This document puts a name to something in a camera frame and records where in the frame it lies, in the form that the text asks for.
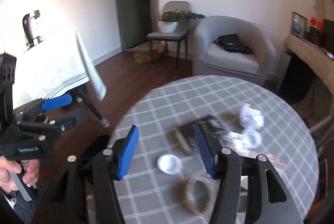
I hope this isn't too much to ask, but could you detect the black snack wrapper box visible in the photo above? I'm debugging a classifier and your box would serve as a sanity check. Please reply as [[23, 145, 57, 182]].
[[176, 115, 229, 155]]

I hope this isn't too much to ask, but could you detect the clear round plastic lid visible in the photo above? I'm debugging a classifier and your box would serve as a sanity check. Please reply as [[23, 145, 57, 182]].
[[157, 154, 183, 175]]

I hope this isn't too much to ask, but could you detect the twine coil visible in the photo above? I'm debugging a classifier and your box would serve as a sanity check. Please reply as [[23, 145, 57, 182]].
[[183, 176, 217, 217]]

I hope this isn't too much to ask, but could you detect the clear plastic tape roll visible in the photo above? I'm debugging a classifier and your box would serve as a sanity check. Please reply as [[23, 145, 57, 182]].
[[241, 129, 262, 149]]

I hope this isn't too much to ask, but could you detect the white paper ball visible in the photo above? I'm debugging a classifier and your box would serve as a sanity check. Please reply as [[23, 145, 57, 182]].
[[239, 103, 264, 130]]

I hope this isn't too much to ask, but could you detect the person's left hand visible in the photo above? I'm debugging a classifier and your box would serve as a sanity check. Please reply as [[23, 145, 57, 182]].
[[0, 156, 40, 195]]

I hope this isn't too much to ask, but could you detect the black table leg with sock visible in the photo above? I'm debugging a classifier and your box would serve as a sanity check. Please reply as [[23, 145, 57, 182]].
[[75, 86, 110, 128]]

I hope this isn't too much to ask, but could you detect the grey checked round tablecloth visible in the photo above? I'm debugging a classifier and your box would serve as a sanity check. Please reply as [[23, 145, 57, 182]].
[[87, 75, 320, 224]]

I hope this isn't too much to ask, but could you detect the black kettle on table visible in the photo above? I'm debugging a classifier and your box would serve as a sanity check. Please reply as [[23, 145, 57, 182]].
[[22, 10, 44, 50]]

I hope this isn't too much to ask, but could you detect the cardboard box on floor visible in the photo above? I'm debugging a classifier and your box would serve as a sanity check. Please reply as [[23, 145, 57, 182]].
[[133, 43, 164, 64]]

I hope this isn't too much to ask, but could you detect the grey armchair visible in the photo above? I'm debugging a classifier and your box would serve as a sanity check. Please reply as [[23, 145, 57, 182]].
[[192, 16, 276, 86]]

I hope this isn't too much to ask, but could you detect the black bag on armchair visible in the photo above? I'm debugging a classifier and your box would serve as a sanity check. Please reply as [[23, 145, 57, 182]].
[[218, 34, 253, 55]]

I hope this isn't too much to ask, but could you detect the potted green plant white pot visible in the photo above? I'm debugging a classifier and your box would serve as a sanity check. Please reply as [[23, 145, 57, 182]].
[[158, 10, 205, 34]]

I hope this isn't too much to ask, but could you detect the grey dining chair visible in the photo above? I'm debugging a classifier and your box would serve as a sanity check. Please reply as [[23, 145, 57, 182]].
[[147, 1, 190, 70]]

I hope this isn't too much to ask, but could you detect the beige cloth covered sideboard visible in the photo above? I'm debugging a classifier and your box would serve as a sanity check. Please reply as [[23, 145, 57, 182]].
[[284, 34, 334, 94]]

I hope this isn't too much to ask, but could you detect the framed picture with globe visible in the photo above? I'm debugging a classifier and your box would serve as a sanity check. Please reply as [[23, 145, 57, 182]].
[[290, 12, 307, 38]]

